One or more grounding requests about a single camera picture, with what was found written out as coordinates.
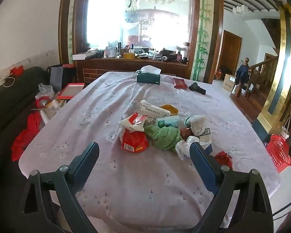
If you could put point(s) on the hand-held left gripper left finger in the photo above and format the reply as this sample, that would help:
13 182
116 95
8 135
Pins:
87 161

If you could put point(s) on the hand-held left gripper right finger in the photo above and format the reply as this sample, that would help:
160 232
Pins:
201 168

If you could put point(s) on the red wrapper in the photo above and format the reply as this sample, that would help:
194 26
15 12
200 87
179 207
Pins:
223 157

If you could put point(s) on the white tissue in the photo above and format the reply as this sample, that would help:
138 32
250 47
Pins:
183 148

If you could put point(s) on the small white barcoded box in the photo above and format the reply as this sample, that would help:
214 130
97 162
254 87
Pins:
205 138

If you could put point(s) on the white cloth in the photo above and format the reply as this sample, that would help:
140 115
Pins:
197 125

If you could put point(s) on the green cloth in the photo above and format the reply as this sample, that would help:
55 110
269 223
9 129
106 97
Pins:
165 137

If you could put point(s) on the red snack bag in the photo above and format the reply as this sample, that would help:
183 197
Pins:
133 140

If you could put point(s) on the white teal tissue pack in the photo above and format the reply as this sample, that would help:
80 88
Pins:
167 121

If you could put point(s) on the white red plastic bag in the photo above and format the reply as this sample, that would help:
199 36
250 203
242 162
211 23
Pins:
133 121

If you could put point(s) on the white medicine box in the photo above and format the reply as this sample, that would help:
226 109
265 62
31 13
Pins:
152 109

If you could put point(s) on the red plastic basket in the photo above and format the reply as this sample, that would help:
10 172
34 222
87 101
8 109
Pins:
278 153

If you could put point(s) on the pale pink printed tablecloth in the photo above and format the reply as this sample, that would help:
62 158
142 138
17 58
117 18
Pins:
135 187

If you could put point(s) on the red cloth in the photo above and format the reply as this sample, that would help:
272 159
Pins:
26 136

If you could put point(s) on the red tray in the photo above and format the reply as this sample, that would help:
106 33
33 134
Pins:
70 90

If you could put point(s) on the black handheld device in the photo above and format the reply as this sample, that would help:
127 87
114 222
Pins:
197 88

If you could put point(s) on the clear plastic bag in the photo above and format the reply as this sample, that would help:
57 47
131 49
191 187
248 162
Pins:
46 89

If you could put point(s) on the dark red flat packet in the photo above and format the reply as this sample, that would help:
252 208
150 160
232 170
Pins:
180 83

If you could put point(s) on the dark paper bag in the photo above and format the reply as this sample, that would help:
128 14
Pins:
57 77

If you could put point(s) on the white bucket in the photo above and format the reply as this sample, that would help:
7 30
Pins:
285 132

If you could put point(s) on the wooden cabinet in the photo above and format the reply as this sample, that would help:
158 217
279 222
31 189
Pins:
111 66

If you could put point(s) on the black sofa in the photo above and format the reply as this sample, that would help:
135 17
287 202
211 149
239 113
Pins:
9 102

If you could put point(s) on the green tissue box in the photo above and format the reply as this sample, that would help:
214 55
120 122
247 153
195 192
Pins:
148 79

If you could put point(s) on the dark blue jacket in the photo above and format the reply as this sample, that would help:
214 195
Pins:
242 74

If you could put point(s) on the white flat box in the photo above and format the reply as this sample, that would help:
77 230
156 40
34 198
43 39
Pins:
81 56

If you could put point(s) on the white pot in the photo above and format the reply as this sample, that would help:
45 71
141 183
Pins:
110 52

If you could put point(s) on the brown cardboard box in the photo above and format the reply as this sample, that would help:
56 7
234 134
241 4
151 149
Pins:
129 56

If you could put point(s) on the small red item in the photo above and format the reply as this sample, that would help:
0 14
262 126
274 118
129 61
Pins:
16 70

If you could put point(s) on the gold pillar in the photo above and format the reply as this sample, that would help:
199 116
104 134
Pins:
277 77

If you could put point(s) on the wooden door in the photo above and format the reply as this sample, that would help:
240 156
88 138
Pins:
230 53

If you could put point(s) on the wooden stair railing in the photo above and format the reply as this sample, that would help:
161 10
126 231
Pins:
264 63

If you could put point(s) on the small ceiling lamp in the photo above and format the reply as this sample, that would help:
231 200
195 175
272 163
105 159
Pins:
240 9

